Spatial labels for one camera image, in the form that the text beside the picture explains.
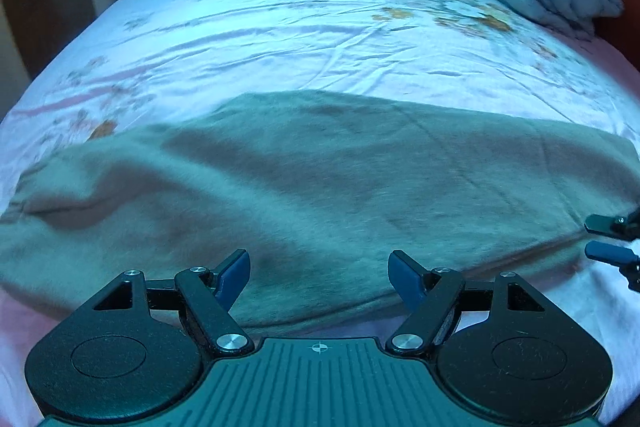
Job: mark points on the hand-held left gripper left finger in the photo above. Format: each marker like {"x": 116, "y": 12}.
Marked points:
{"x": 234, "y": 274}

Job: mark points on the bed with floral sheet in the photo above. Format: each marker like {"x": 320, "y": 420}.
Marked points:
{"x": 300, "y": 32}

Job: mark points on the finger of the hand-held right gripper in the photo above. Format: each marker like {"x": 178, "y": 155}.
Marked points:
{"x": 607, "y": 223}
{"x": 605, "y": 251}

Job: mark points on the grey-green fleece pants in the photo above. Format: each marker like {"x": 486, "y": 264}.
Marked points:
{"x": 325, "y": 187}

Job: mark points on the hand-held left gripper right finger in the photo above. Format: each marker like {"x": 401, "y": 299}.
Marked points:
{"x": 404, "y": 277}

